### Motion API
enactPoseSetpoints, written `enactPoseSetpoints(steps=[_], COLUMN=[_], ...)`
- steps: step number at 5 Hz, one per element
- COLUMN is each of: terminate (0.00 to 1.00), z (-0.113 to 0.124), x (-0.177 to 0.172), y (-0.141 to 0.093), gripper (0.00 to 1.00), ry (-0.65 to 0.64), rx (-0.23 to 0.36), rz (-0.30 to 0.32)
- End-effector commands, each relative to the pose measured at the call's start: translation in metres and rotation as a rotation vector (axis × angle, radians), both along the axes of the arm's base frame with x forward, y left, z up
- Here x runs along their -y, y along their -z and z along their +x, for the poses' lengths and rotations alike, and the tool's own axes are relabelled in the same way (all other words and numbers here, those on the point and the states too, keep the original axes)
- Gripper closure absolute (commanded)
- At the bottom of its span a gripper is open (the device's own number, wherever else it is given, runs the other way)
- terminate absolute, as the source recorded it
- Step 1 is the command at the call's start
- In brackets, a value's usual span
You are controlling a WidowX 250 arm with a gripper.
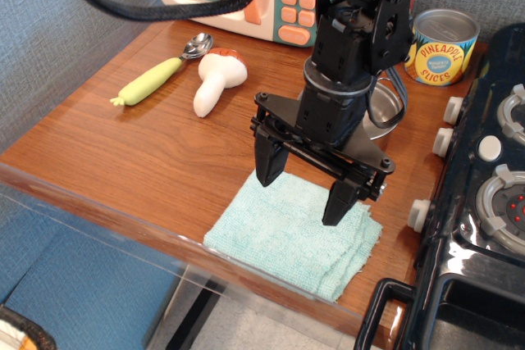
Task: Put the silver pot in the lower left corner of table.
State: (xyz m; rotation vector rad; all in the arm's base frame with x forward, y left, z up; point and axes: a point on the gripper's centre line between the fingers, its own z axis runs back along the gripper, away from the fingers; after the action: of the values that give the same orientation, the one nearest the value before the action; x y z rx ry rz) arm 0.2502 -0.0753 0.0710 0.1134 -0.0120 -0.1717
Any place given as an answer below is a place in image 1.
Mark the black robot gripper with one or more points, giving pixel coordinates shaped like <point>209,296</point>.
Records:
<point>324,127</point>

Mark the silver metal pot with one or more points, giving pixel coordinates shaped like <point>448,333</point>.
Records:
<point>385,105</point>

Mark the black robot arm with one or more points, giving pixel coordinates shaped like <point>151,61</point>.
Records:
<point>357,41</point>

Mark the white stove knob lower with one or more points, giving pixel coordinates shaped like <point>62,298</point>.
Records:
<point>418,214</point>

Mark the white stove knob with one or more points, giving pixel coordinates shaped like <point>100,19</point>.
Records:
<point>452,110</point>
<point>442,141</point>
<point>418,214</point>

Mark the black edged basket corner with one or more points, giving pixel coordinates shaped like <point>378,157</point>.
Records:
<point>18,332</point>

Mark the light teal folded cloth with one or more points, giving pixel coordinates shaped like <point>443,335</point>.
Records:
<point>278,230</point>

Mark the white plush mushroom toy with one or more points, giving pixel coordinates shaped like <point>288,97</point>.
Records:
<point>220,69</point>

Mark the white stove knob middle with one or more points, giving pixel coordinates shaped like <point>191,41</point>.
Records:
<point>442,141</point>

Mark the white stove knob upper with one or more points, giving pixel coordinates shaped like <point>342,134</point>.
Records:
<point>452,110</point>

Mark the pineapple slices can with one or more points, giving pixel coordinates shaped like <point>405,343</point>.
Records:
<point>445,40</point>

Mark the black toy stove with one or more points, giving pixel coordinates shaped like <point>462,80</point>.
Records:
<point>469,286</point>

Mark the clear acrylic table guard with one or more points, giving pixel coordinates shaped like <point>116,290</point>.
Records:
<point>90,288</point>

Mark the green handled metal spoon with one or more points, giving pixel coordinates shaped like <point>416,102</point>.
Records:
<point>151,80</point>

